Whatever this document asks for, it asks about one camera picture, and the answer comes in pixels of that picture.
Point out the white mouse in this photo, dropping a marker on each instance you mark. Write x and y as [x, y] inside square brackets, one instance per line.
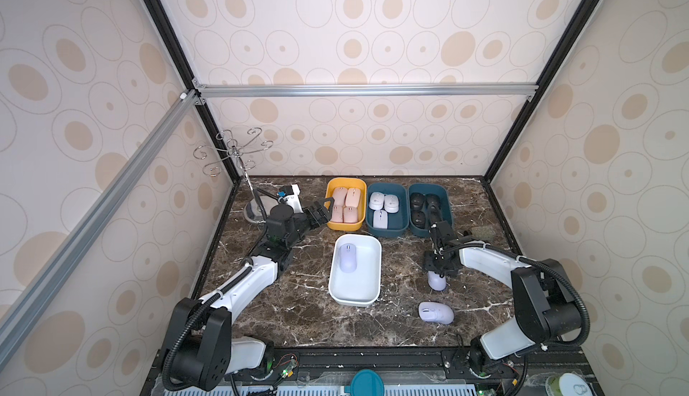
[391, 203]
[377, 201]
[380, 219]

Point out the purple mouse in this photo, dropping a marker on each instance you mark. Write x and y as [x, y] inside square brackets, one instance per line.
[436, 313]
[436, 281]
[347, 254]

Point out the teal round lid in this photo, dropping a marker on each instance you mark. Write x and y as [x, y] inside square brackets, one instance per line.
[366, 383]

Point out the glass jar of green herbs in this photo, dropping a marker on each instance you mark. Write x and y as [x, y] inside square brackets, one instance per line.
[486, 233]

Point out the white storage box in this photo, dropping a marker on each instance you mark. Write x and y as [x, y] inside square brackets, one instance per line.
[362, 287]

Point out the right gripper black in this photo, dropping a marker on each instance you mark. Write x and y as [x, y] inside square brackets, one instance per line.
[439, 259]

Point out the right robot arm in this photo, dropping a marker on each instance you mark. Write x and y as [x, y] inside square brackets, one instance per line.
[548, 309]

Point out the yellow storage box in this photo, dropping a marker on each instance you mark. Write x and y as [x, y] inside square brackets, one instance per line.
[349, 183]

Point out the teal storage box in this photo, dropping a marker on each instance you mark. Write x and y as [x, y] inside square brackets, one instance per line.
[428, 188]
[399, 222]

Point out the pink mouse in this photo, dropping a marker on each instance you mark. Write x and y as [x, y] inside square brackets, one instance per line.
[350, 215]
[339, 196]
[337, 214]
[353, 198]

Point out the left diagonal aluminium bar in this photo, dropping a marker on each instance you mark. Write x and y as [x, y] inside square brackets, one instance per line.
[35, 299]

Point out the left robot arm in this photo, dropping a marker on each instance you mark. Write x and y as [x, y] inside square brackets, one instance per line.
[198, 348]

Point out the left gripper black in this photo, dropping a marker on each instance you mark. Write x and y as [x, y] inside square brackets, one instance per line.
[324, 216]

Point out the horizontal aluminium frame bar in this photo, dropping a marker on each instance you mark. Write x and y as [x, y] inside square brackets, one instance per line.
[380, 90]

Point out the metal wire hook stand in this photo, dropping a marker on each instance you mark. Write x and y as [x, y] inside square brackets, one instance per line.
[238, 154]

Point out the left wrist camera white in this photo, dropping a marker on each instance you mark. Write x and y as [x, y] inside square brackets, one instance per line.
[289, 195]

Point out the right teal storage box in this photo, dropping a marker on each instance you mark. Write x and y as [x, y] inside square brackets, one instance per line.
[428, 188]

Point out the left teal storage box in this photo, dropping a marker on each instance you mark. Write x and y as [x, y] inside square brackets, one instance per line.
[399, 222]

